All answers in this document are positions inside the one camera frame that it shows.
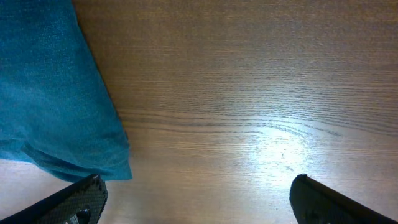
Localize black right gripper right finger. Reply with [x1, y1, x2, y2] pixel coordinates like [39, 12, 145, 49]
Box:
[289, 174, 397, 224]

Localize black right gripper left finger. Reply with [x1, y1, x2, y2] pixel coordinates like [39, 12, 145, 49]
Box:
[1, 174, 108, 224]

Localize blue denim jeans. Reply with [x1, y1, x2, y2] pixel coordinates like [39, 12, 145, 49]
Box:
[1, 0, 132, 182]

